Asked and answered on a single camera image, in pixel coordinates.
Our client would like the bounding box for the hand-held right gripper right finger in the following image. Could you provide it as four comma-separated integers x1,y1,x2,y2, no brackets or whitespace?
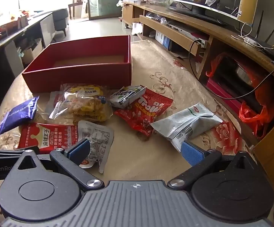
168,141,260,191

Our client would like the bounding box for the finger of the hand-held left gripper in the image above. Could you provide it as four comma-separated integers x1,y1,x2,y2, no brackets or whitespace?
0,146,41,158

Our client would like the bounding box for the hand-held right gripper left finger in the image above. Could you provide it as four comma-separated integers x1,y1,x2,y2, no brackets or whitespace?
16,138,105,192

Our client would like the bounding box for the white green snack packet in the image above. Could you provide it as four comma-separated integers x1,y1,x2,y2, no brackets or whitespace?
150,103,223,152

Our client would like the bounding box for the purple wafer packet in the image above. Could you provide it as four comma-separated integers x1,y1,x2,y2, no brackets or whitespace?
0,96,40,136

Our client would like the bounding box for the clear yellow crisp packet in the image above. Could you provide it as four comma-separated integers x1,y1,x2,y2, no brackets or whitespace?
49,83,114,123

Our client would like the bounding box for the clear round cake packet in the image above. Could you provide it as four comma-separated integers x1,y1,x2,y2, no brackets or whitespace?
46,90,67,120

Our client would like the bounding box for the red gummy packet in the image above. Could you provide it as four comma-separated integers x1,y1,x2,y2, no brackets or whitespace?
114,87,174,138

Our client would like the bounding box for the red cardboard box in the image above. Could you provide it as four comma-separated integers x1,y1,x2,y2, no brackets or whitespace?
22,35,133,93

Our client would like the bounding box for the white blue biscuit packet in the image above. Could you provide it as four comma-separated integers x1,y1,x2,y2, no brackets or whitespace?
109,85,147,109

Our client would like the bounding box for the red gift box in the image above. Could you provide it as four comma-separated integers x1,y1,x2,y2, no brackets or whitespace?
207,78,244,116

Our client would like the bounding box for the orange red plastic bag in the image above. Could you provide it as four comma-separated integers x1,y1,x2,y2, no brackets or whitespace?
205,53,274,138

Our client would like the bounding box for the small cardboard box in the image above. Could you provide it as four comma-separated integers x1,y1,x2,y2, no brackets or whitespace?
21,41,44,64

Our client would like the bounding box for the blue white box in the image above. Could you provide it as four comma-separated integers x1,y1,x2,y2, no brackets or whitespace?
155,31,172,50

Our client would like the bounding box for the wooden television cabinet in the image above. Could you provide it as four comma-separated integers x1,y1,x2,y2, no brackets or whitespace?
121,1,274,218

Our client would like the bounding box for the silver media player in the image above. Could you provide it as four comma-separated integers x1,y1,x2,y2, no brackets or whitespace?
166,20,208,40

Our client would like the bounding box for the black router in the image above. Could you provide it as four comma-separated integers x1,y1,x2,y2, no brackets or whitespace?
253,11,274,62

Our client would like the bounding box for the grey sofa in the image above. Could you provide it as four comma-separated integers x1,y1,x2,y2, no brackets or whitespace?
52,8,69,37

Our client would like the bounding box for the white plastic bag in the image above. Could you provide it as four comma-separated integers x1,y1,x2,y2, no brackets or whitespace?
131,22,143,36

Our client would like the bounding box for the black television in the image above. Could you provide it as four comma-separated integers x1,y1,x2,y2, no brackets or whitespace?
159,0,245,25

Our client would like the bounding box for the black cable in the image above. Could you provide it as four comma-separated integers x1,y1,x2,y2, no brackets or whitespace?
188,39,274,100

